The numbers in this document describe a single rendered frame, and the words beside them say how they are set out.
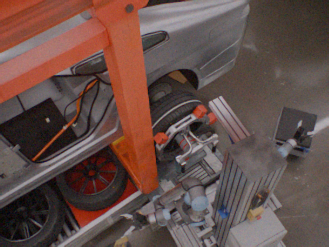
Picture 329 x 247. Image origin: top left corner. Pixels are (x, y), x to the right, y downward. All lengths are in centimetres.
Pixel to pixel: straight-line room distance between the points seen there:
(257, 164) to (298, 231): 216
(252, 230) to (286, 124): 172
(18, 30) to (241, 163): 137
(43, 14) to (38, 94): 248
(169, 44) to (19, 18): 177
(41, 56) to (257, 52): 383
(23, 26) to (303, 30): 449
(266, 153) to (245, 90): 271
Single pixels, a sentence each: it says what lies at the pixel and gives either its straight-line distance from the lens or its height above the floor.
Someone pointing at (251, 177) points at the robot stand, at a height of 203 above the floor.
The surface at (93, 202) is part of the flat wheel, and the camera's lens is 408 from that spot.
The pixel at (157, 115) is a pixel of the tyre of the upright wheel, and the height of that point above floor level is 115.
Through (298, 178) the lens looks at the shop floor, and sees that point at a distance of 478.
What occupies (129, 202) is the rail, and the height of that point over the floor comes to 37.
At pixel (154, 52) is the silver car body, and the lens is 338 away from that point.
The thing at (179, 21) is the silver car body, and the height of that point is 175.
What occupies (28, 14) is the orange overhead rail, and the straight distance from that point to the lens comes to 187.
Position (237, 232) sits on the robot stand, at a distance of 319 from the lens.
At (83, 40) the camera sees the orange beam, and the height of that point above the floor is 273.
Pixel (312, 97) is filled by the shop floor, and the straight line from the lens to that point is 530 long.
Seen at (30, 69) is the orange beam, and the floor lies 273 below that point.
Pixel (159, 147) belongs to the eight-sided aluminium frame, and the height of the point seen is 98.
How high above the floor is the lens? 428
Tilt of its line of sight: 61 degrees down
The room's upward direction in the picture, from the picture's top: 4 degrees counter-clockwise
